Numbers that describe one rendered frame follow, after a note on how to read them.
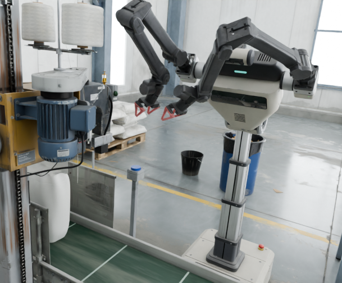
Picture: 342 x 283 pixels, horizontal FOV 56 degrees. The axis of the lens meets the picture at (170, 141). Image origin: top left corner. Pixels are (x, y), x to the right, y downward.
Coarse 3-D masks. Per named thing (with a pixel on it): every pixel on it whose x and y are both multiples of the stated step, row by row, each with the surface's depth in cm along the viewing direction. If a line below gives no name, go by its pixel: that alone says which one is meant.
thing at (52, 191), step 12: (36, 168) 187; (48, 168) 185; (36, 180) 185; (48, 180) 182; (60, 180) 185; (36, 192) 186; (48, 192) 183; (60, 192) 185; (48, 204) 185; (60, 204) 187; (60, 216) 189; (60, 228) 192
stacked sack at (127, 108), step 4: (116, 104) 500; (120, 104) 503; (124, 104) 503; (128, 104) 508; (132, 104) 511; (116, 108) 494; (120, 108) 490; (124, 108) 492; (128, 108) 498; (132, 108) 507; (128, 112) 498
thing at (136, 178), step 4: (128, 168) 193; (128, 172) 192; (132, 172) 190; (136, 172) 188; (140, 172) 191; (128, 176) 192; (132, 176) 191; (136, 176) 189; (140, 176) 192; (136, 180) 190
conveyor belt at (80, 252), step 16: (64, 240) 196; (80, 240) 198; (96, 240) 199; (112, 240) 200; (64, 256) 182; (80, 256) 183; (96, 256) 185; (112, 256) 186; (128, 256) 187; (144, 256) 188; (80, 272) 171; (96, 272) 172; (112, 272) 173; (128, 272) 174; (144, 272) 175; (160, 272) 176; (176, 272) 177
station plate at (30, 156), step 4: (28, 152) 135; (32, 152) 136; (20, 156) 132; (24, 156) 133; (28, 156) 135; (32, 156) 137; (20, 160) 132; (24, 160) 134; (28, 160) 135; (32, 160) 137; (20, 164) 132
